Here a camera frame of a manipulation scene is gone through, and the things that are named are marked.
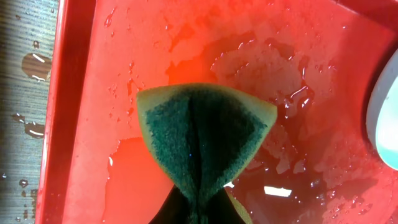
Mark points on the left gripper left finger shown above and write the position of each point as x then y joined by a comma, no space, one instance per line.
175,209

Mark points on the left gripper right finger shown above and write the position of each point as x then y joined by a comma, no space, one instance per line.
220,210

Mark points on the mint plate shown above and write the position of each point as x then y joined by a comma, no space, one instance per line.
381,115

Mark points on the red plastic tray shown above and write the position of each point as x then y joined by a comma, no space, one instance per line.
316,60

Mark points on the green yellow sponge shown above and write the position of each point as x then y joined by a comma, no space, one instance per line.
203,136

